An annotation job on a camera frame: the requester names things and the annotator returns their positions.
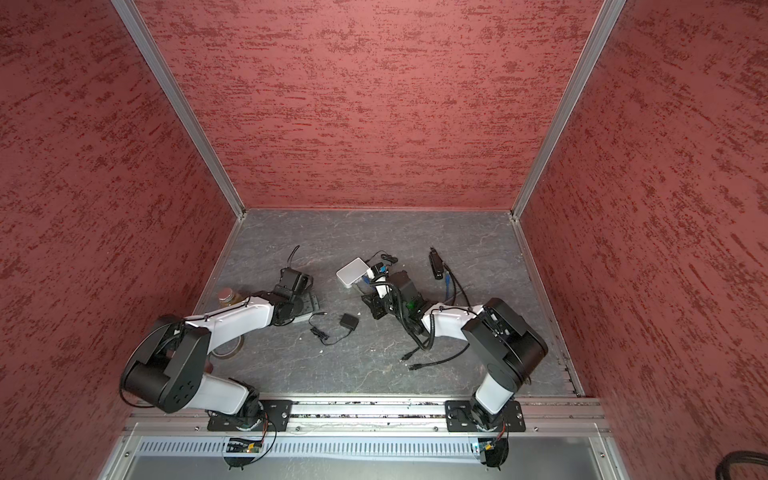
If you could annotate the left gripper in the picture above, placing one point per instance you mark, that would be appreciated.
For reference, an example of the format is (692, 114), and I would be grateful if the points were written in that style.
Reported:
(310, 303)

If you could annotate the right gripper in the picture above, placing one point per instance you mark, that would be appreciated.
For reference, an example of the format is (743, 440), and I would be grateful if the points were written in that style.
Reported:
(376, 306)

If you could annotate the white switch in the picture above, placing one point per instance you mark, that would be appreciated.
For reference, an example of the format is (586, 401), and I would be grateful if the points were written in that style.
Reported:
(309, 305)
(352, 272)

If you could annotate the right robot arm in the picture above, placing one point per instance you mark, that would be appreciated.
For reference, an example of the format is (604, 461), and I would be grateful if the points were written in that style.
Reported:
(508, 347)

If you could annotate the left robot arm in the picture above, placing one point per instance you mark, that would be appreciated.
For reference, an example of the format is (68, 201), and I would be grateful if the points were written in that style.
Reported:
(167, 370)

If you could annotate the black stapler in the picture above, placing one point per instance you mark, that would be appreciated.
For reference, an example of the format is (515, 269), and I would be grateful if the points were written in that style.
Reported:
(436, 264)

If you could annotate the spice jar with brown contents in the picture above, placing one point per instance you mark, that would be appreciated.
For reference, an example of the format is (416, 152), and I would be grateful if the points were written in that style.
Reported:
(229, 297)

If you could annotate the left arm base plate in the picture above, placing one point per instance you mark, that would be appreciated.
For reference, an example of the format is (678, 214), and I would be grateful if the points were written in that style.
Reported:
(255, 415)

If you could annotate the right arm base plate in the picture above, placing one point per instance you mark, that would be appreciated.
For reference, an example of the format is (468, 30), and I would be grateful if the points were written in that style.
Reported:
(469, 416)

